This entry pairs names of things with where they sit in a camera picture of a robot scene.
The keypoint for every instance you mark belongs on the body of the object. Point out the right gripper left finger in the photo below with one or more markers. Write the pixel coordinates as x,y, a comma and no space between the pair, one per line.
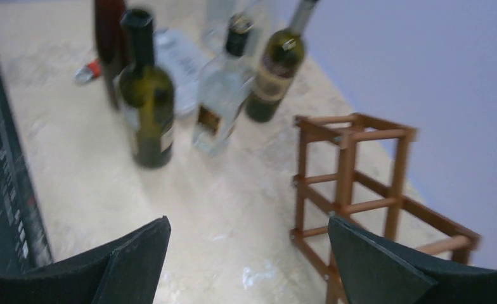
125,270

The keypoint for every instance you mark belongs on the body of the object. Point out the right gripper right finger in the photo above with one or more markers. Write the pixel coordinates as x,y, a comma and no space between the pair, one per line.
374,269

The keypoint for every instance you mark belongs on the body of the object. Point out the dark bottle black cap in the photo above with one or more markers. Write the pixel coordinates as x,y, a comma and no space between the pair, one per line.
146,94

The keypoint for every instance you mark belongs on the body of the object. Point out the clear bottle black cap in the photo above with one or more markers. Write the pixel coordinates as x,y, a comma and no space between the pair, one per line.
221,89

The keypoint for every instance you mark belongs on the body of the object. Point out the dark bottle silver cap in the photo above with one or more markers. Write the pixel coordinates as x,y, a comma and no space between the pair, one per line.
284,53

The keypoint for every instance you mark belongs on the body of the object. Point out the red wine bottle gold cap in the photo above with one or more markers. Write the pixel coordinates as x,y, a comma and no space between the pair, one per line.
110,43

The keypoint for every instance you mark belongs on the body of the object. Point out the wooden wine rack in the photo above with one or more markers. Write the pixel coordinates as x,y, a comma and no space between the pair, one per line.
349,192

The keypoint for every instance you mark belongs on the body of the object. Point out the red adjustable wrench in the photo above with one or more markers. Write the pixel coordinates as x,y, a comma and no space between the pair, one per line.
88,73

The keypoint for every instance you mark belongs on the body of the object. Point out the clear plastic screw box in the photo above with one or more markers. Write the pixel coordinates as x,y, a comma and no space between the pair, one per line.
183,60

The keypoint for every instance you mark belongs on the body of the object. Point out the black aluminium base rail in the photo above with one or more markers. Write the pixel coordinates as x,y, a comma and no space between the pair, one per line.
23,240

